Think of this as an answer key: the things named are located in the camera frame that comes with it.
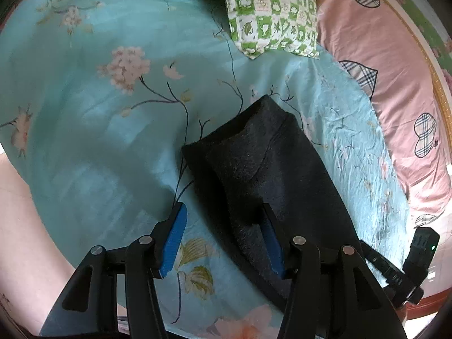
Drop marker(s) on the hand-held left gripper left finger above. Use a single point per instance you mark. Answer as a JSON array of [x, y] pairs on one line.
[[175, 236]]

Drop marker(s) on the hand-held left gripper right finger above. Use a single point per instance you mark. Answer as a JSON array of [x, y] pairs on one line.
[[274, 250]]

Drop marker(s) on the dark grey pants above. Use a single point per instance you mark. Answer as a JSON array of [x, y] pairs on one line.
[[268, 187]]

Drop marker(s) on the light blue floral bedsheet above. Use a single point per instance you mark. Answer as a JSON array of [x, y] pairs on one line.
[[116, 113]]

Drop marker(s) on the pink blanket with heart prints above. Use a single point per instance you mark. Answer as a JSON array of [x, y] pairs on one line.
[[385, 70]]

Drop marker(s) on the green checkered pillow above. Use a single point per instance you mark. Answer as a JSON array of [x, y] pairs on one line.
[[273, 14]]

